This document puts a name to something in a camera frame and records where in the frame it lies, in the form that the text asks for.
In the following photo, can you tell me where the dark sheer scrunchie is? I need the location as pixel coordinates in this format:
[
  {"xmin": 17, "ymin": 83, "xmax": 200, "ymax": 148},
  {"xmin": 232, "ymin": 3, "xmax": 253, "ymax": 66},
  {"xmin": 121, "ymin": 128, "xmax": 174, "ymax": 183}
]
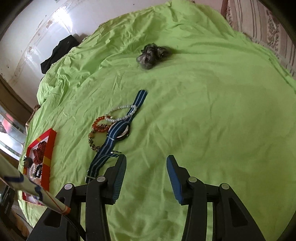
[{"xmin": 136, "ymin": 44, "xmax": 173, "ymax": 70}]

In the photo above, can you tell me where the striped floral sofa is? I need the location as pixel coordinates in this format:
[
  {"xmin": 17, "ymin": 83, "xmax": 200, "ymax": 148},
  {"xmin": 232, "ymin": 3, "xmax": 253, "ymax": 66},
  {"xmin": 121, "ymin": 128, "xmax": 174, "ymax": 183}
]
[{"xmin": 221, "ymin": 0, "xmax": 296, "ymax": 78}]

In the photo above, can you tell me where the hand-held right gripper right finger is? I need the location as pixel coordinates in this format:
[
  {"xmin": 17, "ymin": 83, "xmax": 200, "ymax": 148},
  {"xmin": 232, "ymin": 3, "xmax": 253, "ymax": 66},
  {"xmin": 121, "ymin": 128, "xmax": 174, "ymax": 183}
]
[{"xmin": 166, "ymin": 155, "xmax": 266, "ymax": 241}]

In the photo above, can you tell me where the white pearl bracelet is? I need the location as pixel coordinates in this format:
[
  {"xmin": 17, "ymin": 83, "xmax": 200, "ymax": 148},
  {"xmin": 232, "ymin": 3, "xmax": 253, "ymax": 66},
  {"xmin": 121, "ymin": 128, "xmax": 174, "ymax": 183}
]
[{"xmin": 104, "ymin": 104, "xmax": 137, "ymax": 123}]

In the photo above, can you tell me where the black cable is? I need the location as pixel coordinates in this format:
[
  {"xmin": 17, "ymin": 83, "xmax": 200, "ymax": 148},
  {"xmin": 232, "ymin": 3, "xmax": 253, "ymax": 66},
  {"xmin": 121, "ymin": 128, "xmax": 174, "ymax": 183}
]
[{"xmin": 66, "ymin": 214, "xmax": 86, "ymax": 241}]

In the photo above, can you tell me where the red cardboard box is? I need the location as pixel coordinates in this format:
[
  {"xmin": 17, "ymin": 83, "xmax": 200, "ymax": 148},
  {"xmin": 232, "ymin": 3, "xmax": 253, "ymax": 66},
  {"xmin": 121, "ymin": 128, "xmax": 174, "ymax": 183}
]
[{"xmin": 22, "ymin": 128, "xmax": 57, "ymax": 207}]

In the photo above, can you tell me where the blue striped strap watch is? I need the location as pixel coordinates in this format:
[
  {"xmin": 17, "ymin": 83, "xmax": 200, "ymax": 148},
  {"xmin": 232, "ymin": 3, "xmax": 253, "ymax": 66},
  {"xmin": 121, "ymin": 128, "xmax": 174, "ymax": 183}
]
[{"xmin": 85, "ymin": 90, "xmax": 148, "ymax": 184}]

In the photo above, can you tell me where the brown wooden furniture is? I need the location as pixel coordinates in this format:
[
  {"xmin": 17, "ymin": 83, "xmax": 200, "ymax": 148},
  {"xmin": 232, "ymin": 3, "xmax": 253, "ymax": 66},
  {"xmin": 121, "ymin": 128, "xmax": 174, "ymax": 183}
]
[{"xmin": 0, "ymin": 75, "xmax": 34, "ymax": 123}]

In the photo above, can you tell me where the white rod with orange tip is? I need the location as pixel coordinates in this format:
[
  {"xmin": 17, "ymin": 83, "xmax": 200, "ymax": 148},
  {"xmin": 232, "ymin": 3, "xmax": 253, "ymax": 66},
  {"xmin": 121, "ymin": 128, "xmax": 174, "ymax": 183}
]
[{"xmin": 0, "ymin": 152, "xmax": 71, "ymax": 215}]

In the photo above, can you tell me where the green bed sheet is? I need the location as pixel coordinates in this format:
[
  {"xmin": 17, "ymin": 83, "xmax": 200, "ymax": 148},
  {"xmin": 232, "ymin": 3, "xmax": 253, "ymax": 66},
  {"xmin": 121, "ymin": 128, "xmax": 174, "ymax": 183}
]
[{"xmin": 17, "ymin": 0, "xmax": 296, "ymax": 241}]

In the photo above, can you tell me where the reflective glass panel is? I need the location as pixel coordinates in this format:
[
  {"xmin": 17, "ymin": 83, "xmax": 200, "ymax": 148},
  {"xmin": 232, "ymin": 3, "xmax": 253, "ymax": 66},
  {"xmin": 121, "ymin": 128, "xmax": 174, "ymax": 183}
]
[{"xmin": 0, "ymin": 111, "xmax": 26, "ymax": 160}]

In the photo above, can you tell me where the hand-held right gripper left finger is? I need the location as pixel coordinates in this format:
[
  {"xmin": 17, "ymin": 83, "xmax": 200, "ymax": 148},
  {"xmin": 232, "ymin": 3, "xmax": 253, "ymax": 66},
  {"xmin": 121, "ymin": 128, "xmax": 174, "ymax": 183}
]
[{"xmin": 27, "ymin": 154, "xmax": 127, "ymax": 241}]

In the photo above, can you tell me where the red polka dot scrunchie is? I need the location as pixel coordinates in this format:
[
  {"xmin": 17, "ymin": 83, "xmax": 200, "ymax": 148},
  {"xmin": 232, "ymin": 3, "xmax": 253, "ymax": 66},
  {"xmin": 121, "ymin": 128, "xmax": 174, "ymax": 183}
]
[{"xmin": 32, "ymin": 142, "xmax": 48, "ymax": 164}]

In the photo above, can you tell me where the black cloth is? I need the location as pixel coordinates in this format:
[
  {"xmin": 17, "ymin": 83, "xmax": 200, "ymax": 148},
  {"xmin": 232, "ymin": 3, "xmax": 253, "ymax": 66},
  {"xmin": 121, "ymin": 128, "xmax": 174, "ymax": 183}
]
[{"xmin": 40, "ymin": 35, "xmax": 80, "ymax": 75}]

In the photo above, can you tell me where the brown patterned bead bracelet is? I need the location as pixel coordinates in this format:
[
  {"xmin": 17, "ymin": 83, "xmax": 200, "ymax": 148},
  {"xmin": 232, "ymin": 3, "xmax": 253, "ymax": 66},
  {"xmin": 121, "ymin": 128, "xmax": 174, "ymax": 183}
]
[{"xmin": 87, "ymin": 130, "xmax": 103, "ymax": 152}]

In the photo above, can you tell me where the orange bead bracelet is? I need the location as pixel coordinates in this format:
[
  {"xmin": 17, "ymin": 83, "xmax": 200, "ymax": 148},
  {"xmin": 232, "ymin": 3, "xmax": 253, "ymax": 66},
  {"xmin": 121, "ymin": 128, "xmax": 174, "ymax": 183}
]
[{"xmin": 92, "ymin": 116, "xmax": 112, "ymax": 133}]

